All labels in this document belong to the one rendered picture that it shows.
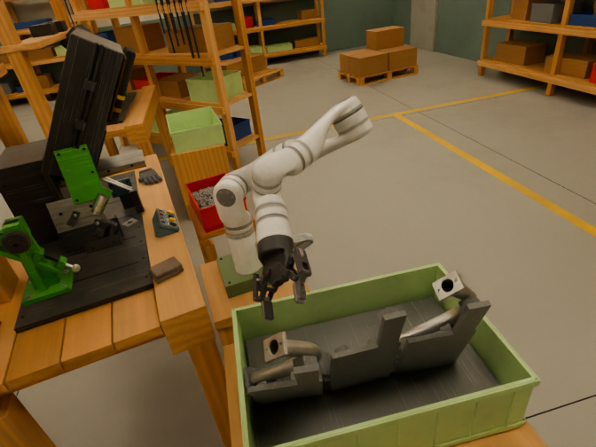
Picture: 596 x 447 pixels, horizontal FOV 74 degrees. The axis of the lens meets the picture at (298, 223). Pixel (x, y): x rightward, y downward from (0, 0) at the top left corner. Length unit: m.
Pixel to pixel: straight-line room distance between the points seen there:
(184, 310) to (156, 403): 1.06
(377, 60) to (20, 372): 6.80
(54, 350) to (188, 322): 0.38
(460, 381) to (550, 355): 1.34
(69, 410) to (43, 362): 1.13
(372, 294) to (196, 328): 0.55
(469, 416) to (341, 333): 0.38
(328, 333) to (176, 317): 0.45
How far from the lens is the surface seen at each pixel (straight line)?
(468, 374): 1.11
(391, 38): 7.95
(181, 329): 1.30
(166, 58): 4.53
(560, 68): 6.41
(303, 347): 0.76
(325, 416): 1.02
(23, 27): 10.48
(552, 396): 2.25
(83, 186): 1.72
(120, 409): 2.34
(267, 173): 0.86
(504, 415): 1.06
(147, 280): 1.45
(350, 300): 1.18
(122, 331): 1.33
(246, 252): 1.28
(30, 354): 1.43
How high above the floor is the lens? 1.71
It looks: 32 degrees down
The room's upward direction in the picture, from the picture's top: 8 degrees counter-clockwise
